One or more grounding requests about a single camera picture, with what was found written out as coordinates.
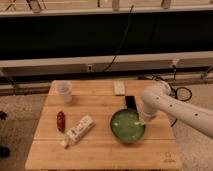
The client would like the green ceramic bowl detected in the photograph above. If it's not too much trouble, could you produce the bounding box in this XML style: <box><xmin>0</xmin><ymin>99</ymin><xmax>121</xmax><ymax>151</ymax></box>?
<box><xmin>110</xmin><ymin>109</ymin><xmax>146</xmax><ymax>144</ymax></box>

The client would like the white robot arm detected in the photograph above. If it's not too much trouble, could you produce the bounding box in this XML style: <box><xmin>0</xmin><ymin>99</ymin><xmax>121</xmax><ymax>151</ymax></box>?
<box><xmin>141</xmin><ymin>81</ymin><xmax>213</xmax><ymax>139</ymax></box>

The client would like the white rectangular block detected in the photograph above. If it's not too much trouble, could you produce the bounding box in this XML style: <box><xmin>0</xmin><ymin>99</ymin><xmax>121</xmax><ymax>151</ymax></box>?
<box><xmin>114</xmin><ymin>81</ymin><xmax>125</xmax><ymax>95</ymax></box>

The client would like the white tube with cap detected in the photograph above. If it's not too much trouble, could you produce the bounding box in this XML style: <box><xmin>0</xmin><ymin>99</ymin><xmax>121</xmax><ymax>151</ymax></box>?
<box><xmin>61</xmin><ymin>115</ymin><xmax>95</xmax><ymax>148</ymax></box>

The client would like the clear plastic cup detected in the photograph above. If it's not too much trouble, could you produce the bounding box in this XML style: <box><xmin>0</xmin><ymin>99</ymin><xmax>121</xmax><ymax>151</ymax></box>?
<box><xmin>56</xmin><ymin>81</ymin><xmax>72</xmax><ymax>103</ymax></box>

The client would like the black floor cable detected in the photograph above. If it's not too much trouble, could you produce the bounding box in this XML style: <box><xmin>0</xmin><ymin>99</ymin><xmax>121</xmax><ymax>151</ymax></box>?
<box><xmin>137</xmin><ymin>63</ymin><xmax>194</xmax><ymax>128</ymax></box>

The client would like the metal rail frame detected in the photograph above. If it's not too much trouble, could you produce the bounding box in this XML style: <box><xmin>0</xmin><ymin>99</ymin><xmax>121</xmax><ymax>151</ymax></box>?
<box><xmin>0</xmin><ymin>51</ymin><xmax>213</xmax><ymax>77</ymax></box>

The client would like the white wall socket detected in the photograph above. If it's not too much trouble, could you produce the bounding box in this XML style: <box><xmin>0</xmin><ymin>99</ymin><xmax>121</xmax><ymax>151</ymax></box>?
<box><xmin>88</xmin><ymin>65</ymin><xmax>93</xmax><ymax>72</ymax></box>

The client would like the black hanging cable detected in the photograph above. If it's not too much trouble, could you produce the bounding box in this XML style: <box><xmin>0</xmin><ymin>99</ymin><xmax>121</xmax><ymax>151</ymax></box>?
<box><xmin>101</xmin><ymin>4</ymin><xmax>135</xmax><ymax>73</ymax></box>

